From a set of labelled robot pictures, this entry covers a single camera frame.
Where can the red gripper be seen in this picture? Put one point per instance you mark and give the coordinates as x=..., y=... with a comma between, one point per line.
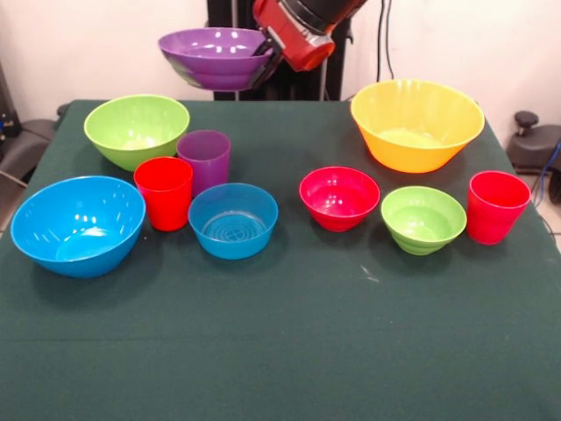
x=298, y=48

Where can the purple bowl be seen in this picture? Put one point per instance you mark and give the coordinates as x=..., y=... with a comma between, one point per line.
x=210, y=72

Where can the purple cup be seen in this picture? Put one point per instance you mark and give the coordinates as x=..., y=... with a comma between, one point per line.
x=210, y=162

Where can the large green bowl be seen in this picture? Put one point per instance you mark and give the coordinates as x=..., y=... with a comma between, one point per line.
x=131, y=127

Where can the small pink bowl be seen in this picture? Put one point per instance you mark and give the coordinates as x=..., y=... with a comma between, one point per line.
x=339, y=206

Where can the large yellow bowl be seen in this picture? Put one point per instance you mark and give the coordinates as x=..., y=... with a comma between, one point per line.
x=412, y=144

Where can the red cup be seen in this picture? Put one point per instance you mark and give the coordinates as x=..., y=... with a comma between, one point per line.
x=495, y=219
x=164, y=206

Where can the small blue bowl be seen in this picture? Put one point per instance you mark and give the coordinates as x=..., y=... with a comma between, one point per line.
x=232, y=237

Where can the small green bowl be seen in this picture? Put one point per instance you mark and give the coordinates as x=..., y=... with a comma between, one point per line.
x=421, y=223

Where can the large blue bowl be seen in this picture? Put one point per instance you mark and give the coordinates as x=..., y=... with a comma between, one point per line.
x=79, y=228

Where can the grey stand base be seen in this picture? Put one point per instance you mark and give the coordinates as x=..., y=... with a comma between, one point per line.
x=537, y=149
x=26, y=144

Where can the black equipment box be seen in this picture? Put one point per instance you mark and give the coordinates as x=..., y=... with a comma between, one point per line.
x=6, y=109

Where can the black knob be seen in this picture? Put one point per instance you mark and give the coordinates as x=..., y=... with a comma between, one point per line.
x=526, y=119

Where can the dark green tablecloth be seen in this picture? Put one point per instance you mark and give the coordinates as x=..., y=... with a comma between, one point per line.
x=280, y=329

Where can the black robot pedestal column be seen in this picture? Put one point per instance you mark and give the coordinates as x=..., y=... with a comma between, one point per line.
x=223, y=13

